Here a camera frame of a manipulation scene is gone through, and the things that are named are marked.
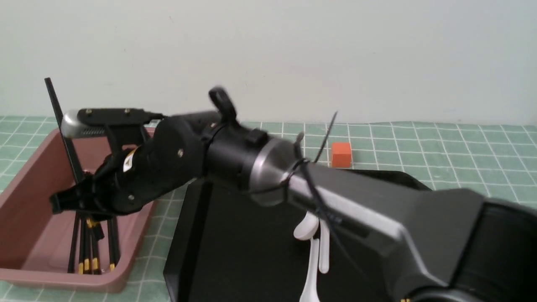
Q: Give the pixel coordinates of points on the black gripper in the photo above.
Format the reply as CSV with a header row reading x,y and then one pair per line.
x,y
174,155

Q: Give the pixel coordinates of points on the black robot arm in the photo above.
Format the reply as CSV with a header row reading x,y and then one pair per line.
x,y
451,245

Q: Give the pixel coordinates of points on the pink plastic bin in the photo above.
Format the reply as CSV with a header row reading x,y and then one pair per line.
x,y
35,245

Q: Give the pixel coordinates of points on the black plastic tray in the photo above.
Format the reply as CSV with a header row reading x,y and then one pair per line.
x,y
227,248

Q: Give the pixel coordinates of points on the white spoon small middle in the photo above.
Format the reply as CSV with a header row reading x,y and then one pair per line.
x,y
307,228

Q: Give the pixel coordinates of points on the white spoon bottom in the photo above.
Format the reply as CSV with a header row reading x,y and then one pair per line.
x,y
309,292

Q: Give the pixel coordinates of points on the white spoon large middle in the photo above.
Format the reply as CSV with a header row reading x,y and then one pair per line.
x,y
324,256

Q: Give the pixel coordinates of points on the orange cube block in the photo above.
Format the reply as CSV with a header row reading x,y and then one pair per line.
x,y
341,155

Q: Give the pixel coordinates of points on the green checkered tablecloth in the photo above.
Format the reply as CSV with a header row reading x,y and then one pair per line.
x,y
497,160

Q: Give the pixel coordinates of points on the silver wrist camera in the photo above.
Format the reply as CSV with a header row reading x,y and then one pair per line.
x,y
91,122

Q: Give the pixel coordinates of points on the black cable tie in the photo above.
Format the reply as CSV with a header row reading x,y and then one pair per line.
x,y
323,142

